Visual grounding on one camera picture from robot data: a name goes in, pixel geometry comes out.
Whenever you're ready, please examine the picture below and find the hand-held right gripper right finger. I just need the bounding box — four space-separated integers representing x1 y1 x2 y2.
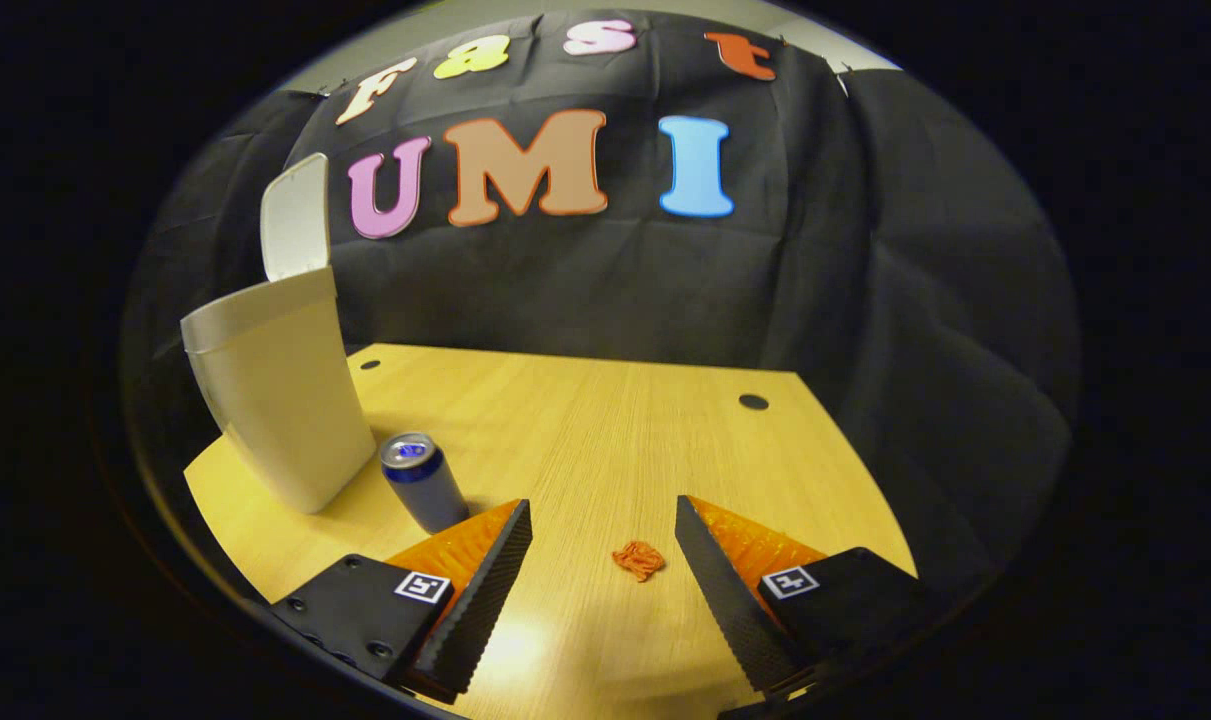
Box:
675 495 941 701

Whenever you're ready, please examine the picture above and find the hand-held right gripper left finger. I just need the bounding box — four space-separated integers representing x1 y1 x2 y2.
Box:
270 498 533 704

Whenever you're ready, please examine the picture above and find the orange paper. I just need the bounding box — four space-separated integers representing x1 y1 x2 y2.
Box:
611 540 667 583

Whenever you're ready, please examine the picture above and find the blue silver pop can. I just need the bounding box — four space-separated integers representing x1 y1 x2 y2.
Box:
380 432 471 535

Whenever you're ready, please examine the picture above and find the white desktop garbage bin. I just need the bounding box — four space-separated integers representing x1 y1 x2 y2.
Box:
180 152 378 516

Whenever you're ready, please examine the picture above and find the wooden desktop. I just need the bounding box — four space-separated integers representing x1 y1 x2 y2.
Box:
183 343 918 720

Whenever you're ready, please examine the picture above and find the black backdrop cloth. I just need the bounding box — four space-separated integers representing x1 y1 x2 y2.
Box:
125 10 1081 601

